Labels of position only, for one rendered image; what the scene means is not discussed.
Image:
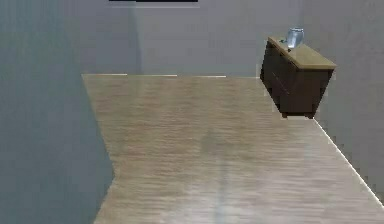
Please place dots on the pale blue glass vase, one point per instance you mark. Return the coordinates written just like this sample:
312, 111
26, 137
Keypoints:
295, 36

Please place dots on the dark brown wooden cabinet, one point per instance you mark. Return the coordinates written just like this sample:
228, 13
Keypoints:
296, 86

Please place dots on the small dark green object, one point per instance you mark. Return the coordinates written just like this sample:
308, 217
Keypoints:
283, 41

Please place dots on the black framed wall picture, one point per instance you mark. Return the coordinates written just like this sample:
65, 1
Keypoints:
153, 1

